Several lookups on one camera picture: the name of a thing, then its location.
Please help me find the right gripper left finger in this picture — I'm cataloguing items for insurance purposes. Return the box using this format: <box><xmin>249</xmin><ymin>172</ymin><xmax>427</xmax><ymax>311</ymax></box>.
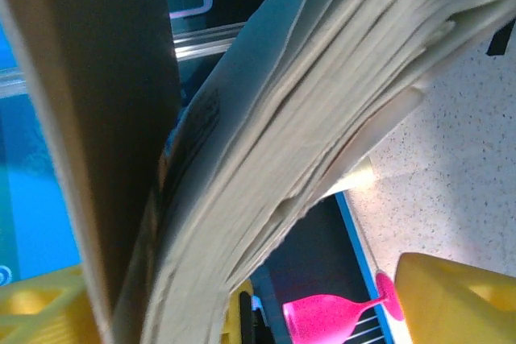
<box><xmin>0</xmin><ymin>266</ymin><xmax>102</xmax><ymax>344</ymax></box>

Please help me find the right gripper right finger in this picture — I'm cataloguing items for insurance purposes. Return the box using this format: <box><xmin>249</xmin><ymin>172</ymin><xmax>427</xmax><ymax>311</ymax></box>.
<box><xmin>394</xmin><ymin>252</ymin><xmax>516</xmax><ymax>344</ymax></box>

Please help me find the aluminium frame post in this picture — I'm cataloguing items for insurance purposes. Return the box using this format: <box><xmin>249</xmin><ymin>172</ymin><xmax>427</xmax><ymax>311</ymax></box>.
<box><xmin>173</xmin><ymin>21</ymin><xmax>247</xmax><ymax>63</ymax></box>

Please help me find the brown kraft notebook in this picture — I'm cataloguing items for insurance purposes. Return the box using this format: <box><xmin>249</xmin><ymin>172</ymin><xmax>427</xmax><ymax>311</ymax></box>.
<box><xmin>0</xmin><ymin>0</ymin><xmax>516</xmax><ymax>344</ymax></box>

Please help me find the pink plastic cup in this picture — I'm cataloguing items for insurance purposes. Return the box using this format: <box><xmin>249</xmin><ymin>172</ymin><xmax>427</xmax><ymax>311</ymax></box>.
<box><xmin>281</xmin><ymin>271</ymin><xmax>404</xmax><ymax>344</ymax></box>

